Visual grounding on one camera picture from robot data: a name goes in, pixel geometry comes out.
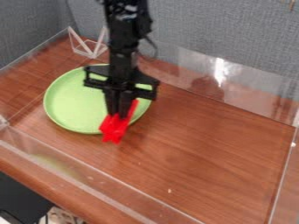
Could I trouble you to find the red cross-shaped bar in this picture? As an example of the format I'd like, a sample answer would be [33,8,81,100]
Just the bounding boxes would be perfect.
[97,100,138,144]

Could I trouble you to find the clear acrylic corner bracket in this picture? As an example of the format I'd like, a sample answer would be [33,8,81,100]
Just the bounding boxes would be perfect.
[68,26,108,59]

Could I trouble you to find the white power strip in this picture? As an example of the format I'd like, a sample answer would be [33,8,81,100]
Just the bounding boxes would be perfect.
[36,206,86,224]

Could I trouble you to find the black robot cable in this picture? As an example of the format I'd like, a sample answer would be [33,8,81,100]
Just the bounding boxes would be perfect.
[137,17,160,61]

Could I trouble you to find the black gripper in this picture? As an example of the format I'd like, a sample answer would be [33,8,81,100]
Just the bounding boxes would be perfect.
[82,0,161,120]

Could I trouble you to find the clear acrylic enclosure wall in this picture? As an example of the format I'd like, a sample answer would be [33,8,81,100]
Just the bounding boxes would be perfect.
[0,32,299,224]

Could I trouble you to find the green round plate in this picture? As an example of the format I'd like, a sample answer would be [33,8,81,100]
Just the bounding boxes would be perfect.
[41,63,153,135]

